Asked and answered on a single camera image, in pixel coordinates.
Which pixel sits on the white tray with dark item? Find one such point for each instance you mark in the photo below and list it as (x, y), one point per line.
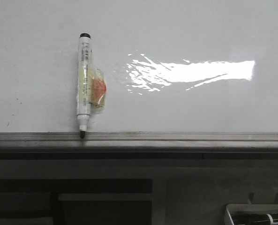
(251, 214)

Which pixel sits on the white whiteboard marker pen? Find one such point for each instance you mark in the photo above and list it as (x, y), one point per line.
(91, 86)

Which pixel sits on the white whiteboard with aluminium frame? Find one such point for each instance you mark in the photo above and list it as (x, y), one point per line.
(178, 73)

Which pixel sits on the dark framed panel below board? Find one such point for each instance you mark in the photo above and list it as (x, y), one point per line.
(75, 202)

